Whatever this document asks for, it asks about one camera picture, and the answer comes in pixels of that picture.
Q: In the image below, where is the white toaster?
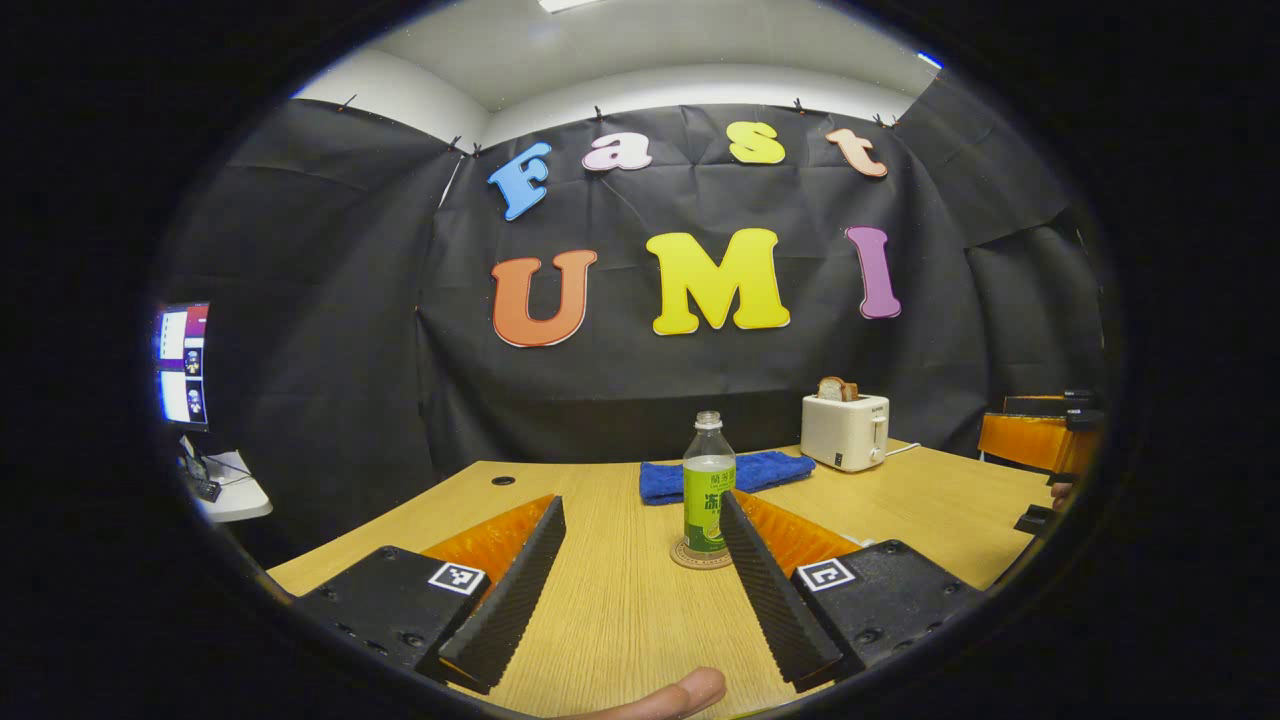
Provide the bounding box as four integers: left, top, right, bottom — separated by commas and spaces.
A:
800, 393, 891, 473

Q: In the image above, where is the white side desk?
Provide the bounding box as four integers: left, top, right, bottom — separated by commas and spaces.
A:
180, 450, 273, 524

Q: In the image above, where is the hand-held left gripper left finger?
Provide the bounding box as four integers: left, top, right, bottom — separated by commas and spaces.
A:
295, 493, 567, 696

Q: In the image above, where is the black backdrop cloth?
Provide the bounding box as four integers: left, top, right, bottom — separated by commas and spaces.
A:
155, 72, 1111, 561

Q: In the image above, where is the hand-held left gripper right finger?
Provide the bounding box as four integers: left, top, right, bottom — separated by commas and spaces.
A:
720, 490, 986, 693

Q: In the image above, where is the round wooden coaster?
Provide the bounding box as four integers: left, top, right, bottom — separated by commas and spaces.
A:
669, 537, 736, 571

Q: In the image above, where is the clear water bottle green label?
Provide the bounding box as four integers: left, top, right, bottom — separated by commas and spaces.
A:
682, 410, 738, 555

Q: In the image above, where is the blue towel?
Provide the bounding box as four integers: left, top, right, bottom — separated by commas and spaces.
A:
640, 450, 816, 506

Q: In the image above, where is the computer monitor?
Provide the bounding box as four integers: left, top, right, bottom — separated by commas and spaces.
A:
153, 303, 212, 432

